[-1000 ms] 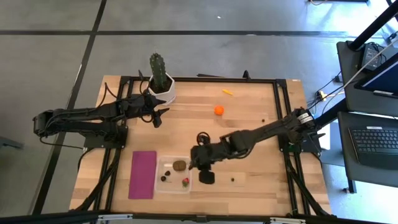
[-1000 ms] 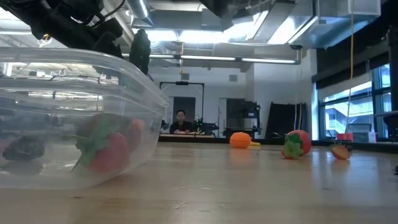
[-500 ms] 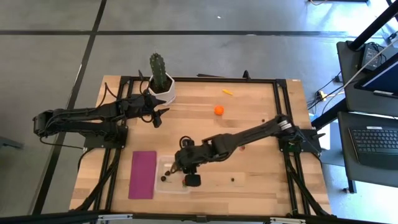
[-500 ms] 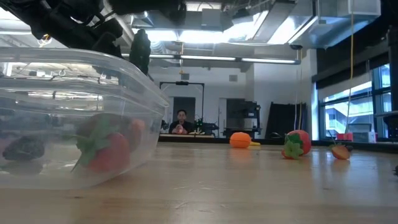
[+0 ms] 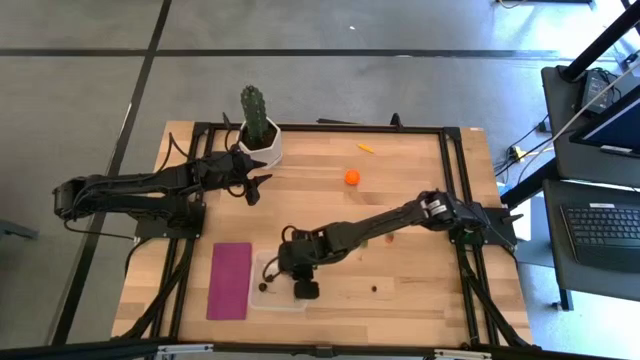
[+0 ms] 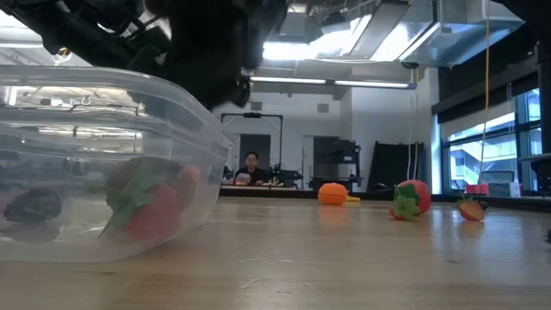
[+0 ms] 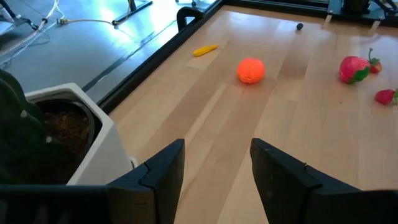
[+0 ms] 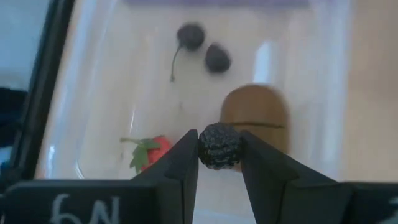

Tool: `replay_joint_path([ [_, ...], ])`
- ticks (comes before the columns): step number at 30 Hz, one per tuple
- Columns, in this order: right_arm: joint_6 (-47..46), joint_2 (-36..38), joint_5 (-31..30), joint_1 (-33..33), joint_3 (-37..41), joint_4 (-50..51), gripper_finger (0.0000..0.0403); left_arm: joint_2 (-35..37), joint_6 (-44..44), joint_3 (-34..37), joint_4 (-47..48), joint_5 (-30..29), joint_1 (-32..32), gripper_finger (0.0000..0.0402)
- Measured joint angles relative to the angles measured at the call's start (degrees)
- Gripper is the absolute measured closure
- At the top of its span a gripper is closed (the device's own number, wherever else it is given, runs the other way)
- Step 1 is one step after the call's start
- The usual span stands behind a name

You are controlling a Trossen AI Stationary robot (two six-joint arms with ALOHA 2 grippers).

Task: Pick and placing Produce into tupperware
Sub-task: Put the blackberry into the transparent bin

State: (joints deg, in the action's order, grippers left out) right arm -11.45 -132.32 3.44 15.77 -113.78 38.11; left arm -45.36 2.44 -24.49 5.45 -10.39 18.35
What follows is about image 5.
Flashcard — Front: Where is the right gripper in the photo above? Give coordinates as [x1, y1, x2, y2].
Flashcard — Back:
[277, 227, 334, 301]

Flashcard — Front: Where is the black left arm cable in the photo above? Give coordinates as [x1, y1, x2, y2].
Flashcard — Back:
[167, 130, 194, 163]

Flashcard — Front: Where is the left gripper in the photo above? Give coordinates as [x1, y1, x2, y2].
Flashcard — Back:
[197, 149, 274, 207]

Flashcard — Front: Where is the black diagonal pole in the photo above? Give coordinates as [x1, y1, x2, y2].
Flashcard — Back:
[499, 159, 559, 210]
[558, 0, 640, 84]

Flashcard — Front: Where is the dark grey desk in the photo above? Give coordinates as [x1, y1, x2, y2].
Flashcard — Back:
[542, 178, 640, 304]
[541, 64, 640, 189]

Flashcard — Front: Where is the black keyboard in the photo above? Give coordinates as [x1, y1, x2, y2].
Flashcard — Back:
[559, 202, 640, 275]

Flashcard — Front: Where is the magenta rectangular mat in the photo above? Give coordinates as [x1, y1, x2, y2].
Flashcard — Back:
[205, 242, 254, 322]

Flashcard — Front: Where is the green cactus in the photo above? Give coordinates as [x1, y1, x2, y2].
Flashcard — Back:
[239, 84, 271, 146]

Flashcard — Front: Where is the white hexagonal plant pot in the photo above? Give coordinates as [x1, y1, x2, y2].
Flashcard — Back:
[235, 117, 284, 170]

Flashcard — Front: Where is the black aluminium table frame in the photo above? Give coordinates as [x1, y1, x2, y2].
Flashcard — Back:
[112, 112, 536, 351]

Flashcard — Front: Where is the clear plastic tupperware container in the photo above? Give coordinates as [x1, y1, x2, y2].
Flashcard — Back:
[248, 249, 314, 312]

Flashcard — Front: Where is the black camera mount beam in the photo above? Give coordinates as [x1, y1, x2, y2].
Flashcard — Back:
[0, 338, 640, 360]

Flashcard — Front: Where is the white cable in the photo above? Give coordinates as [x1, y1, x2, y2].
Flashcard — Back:
[517, 59, 640, 186]

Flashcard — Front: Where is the black power adapter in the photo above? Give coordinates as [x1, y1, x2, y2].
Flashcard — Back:
[579, 68, 624, 115]

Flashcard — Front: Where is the computer monitor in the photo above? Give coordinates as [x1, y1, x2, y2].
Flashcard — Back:
[569, 84, 640, 160]

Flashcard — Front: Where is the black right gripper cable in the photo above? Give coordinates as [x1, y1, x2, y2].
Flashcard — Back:
[261, 224, 301, 284]

